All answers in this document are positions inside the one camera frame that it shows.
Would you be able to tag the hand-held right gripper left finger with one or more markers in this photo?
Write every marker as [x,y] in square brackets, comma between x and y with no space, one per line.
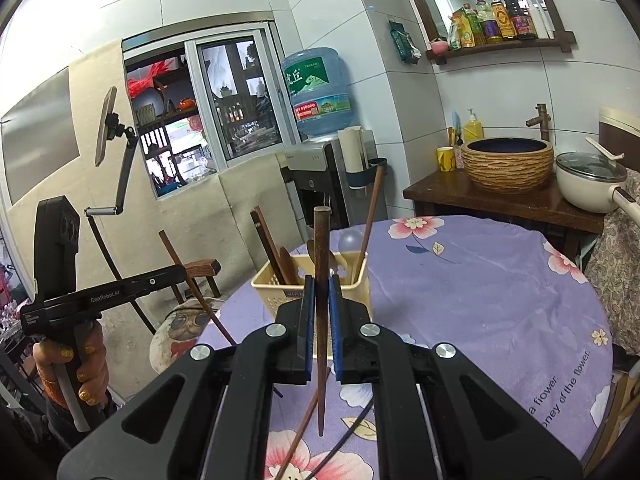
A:
[308,330]

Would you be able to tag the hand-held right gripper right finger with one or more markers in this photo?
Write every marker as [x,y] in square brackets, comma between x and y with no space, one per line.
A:
[337,330]

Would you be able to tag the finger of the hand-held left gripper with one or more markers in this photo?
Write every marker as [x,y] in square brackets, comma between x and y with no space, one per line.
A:
[160,280]

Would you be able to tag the cream plastic utensil basket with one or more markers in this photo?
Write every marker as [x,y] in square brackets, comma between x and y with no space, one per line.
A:
[272,295]

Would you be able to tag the person's left forearm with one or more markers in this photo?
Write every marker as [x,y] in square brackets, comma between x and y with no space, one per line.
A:
[45,425]

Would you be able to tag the person's left hand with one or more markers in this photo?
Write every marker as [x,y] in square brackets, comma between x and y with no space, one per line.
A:
[92,365]

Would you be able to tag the black curved stand pole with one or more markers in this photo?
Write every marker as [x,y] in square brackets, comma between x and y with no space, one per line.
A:
[117,280]

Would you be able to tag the wooden chair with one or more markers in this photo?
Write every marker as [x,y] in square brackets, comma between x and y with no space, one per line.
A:
[202,270]

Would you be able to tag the cat print chair cushion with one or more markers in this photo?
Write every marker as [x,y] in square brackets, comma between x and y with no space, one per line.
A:
[185,330]

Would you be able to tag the purple floral tablecloth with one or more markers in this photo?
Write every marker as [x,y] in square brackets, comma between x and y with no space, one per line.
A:
[450,310]

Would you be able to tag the black smartphone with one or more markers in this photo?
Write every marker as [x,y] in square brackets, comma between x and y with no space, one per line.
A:
[106,125]

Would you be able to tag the blue cup holder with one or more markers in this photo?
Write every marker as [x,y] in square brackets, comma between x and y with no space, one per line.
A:
[372,170]

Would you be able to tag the grey water dispenser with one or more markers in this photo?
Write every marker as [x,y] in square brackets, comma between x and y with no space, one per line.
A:
[310,160]

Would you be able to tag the aluminium sliding window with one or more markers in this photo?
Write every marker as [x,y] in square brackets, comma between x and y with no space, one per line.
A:
[235,110]

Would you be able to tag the yellow cup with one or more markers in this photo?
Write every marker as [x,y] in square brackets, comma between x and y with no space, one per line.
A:
[445,160]

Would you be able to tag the dark wooden sideboard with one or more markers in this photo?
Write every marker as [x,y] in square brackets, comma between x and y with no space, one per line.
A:
[500,205]

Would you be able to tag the floral pump bottle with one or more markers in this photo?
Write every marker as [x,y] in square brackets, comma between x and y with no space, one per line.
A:
[459,159]

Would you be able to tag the woven pattern wash basin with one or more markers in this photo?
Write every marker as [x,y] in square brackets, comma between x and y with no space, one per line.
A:
[507,170]

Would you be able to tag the blue toothbrush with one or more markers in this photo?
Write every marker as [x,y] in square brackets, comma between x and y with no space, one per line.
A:
[455,127]

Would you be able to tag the blue water bottle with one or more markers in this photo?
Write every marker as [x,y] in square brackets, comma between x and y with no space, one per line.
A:
[317,90]

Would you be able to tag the yellow soap pump bottle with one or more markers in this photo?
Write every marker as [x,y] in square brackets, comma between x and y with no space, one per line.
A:
[473,130]

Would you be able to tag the cream saucepan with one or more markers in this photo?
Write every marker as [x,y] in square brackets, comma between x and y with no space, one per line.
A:
[585,192]

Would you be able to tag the floral cloth cover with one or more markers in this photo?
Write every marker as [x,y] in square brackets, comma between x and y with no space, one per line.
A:
[615,260]

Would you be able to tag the bronze faucet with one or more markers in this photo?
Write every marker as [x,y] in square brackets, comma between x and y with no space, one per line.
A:
[542,122]

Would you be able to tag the green hanging packet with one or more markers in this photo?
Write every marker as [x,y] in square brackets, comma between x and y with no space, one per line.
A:
[405,42]

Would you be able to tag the pink bowl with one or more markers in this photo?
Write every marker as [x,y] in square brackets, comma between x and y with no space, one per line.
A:
[440,47]

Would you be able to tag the glass pot lid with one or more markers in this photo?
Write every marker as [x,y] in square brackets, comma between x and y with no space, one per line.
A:
[590,166]

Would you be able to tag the yellow green seasoning packet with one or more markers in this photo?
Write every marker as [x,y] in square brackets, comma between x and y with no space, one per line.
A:
[457,32]

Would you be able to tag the white ladle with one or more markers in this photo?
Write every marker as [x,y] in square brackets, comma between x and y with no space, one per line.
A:
[602,149]

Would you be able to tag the green label oil bottle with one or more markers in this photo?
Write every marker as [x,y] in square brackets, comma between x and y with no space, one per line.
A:
[472,27]

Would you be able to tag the brown and cream rice cooker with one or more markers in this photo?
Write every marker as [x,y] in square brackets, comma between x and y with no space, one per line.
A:
[622,132]

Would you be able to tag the yellow label sauce bottle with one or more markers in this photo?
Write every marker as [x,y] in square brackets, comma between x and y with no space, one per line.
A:
[504,22]

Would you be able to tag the dark soy sauce bottle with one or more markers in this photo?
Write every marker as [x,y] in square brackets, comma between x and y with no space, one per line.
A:
[521,17]

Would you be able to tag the white bottle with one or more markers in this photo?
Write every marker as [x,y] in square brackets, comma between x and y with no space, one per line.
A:
[542,20]

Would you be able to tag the grey wall board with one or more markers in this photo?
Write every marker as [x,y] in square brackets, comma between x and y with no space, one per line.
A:
[40,135]

